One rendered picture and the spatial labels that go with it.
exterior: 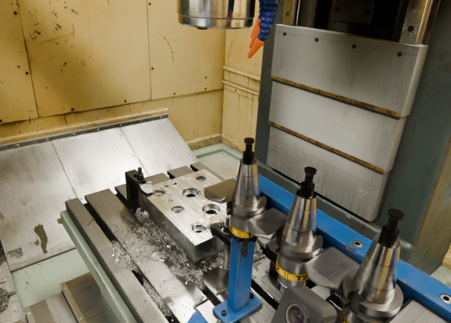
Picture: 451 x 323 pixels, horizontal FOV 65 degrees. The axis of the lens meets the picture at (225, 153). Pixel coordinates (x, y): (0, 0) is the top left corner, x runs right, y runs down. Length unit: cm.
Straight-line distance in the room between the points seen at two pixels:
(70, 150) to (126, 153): 24
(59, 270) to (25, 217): 27
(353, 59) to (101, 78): 115
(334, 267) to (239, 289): 32
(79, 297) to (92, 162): 73
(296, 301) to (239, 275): 39
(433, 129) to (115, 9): 135
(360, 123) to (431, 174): 22
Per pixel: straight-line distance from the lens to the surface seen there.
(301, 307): 35
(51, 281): 137
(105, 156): 173
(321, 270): 47
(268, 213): 55
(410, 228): 116
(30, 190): 162
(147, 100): 191
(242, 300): 80
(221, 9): 71
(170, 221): 91
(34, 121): 176
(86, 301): 111
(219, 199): 58
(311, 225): 47
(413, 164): 109
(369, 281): 43
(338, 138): 114
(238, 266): 72
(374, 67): 104
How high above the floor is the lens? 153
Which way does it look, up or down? 25 degrees down
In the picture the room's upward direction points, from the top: 3 degrees clockwise
